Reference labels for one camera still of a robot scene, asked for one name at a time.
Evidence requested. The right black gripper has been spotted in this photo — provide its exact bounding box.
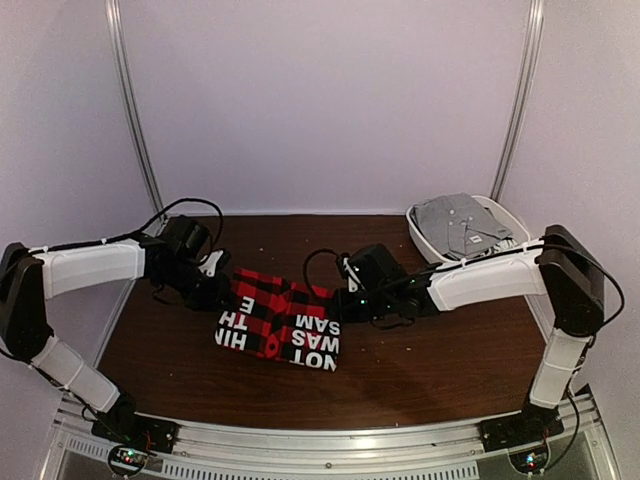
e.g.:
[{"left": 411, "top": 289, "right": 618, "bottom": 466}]
[{"left": 326, "top": 287, "right": 395, "bottom": 324}]

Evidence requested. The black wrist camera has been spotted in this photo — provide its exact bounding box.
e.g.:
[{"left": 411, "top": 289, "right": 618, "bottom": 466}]
[
  {"left": 339, "top": 243, "right": 406, "bottom": 293},
  {"left": 160, "top": 215, "right": 231, "bottom": 277}
]

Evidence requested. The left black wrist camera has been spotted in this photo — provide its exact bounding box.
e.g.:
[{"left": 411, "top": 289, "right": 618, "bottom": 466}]
[{"left": 160, "top": 215, "right": 231, "bottom": 277}]

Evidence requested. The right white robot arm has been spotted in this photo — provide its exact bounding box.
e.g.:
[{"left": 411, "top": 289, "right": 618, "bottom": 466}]
[{"left": 329, "top": 225, "right": 605, "bottom": 442}]

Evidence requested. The red black plaid shirt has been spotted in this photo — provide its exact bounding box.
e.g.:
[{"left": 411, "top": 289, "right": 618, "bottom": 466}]
[{"left": 213, "top": 267, "right": 341, "bottom": 372}]

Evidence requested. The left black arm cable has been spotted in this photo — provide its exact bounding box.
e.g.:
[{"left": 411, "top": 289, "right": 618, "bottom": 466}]
[{"left": 104, "top": 198, "right": 225, "bottom": 251}]

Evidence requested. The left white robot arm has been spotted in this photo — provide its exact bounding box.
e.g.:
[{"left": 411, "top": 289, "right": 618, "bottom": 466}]
[{"left": 1, "top": 237, "right": 230, "bottom": 444}]

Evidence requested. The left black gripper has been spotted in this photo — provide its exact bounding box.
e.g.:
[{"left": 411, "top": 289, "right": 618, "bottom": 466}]
[{"left": 158, "top": 260, "right": 235, "bottom": 313}]

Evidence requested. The grey button shirt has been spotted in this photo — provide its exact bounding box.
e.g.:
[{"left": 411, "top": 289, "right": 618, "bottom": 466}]
[{"left": 409, "top": 193, "right": 518, "bottom": 261}]

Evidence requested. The left aluminium frame post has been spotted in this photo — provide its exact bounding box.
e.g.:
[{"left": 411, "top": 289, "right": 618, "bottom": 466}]
[{"left": 104, "top": 0, "right": 164, "bottom": 213}]

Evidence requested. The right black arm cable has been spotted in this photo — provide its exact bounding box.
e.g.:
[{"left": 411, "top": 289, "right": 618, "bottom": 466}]
[{"left": 303, "top": 248, "right": 346, "bottom": 301}]

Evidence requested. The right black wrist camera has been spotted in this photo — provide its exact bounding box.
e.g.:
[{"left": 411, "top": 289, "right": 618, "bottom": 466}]
[{"left": 339, "top": 243, "right": 406, "bottom": 293}]

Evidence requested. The aluminium front rail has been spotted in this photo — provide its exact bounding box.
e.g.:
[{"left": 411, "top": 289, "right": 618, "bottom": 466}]
[{"left": 37, "top": 382, "right": 624, "bottom": 480}]

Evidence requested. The white plastic tub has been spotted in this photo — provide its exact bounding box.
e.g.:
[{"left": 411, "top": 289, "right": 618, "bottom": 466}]
[{"left": 405, "top": 193, "right": 531, "bottom": 263}]

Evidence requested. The right aluminium frame post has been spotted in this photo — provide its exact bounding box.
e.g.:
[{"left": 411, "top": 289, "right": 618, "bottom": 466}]
[{"left": 490, "top": 0, "right": 545, "bottom": 202}]

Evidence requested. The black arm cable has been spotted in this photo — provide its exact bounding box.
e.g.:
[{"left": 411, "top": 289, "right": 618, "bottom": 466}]
[
  {"left": 303, "top": 248, "right": 346, "bottom": 301},
  {"left": 104, "top": 198, "right": 225, "bottom": 251}
]

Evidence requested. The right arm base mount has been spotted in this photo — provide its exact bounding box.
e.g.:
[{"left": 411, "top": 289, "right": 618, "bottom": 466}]
[{"left": 479, "top": 402, "right": 564, "bottom": 453}]

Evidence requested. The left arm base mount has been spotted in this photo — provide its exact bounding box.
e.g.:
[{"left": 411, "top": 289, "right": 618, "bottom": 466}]
[{"left": 89, "top": 392, "right": 179, "bottom": 454}]

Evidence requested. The aluminium frame post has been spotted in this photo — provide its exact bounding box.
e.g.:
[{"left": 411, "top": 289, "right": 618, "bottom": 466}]
[
  {"left": 104, "top": 0, "right": 164, "bottom": 213},
  {"left": 490, "top": 0, "right": 545, "bottom": 202}
]

